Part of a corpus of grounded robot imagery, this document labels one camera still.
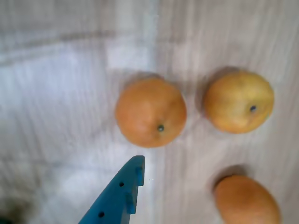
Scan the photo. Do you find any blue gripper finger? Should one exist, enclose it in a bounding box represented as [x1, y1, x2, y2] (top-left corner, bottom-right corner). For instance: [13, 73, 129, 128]
[78, 155, 146, 224]

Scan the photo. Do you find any small deep orange mandarin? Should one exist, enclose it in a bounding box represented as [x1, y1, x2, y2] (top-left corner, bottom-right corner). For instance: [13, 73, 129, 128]
[114, 76, 187, 149]

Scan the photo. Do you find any large dimpled orange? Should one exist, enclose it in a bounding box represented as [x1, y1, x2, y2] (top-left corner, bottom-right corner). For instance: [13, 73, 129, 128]
[213, 174, 282, 224]

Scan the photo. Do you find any small yellowish orange mandarin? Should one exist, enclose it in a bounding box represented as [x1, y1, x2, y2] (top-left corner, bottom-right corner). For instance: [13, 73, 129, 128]
[202, 70, 275, 135]

